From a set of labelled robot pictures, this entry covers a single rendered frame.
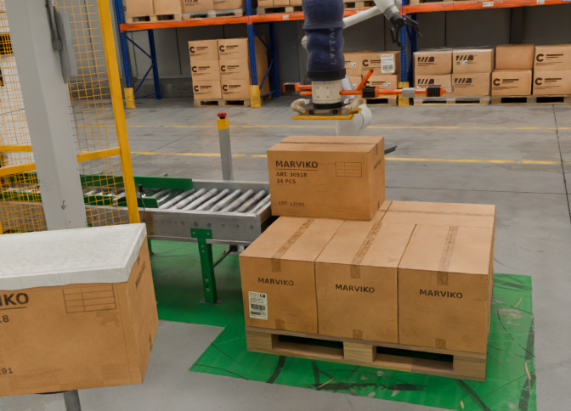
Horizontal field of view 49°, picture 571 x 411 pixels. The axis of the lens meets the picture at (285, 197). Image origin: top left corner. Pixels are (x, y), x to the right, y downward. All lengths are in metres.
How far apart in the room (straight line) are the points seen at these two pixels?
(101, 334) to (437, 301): 1.58
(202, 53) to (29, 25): 8.99
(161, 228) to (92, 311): 1.94
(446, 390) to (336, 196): 1.20
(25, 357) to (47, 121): 1.35
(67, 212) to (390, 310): 1.64
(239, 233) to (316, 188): 0.52
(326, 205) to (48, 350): 1.96
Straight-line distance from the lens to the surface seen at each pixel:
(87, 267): 1.97
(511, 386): 3.15
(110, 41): 3.67
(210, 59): 11.92
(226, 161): 4.48
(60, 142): 3.21
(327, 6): 3.48
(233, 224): 3.65
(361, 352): 3.19
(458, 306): 2.98
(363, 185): 3.48
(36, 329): 2.08
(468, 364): 3.12
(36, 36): 3.13
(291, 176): 3.59
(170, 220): 3.84
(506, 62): 11.05
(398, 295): 3.03
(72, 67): 3.22
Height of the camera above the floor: 1.73
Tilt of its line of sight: 17 degrees down
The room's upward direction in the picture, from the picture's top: 4 degrees counter-clockwise
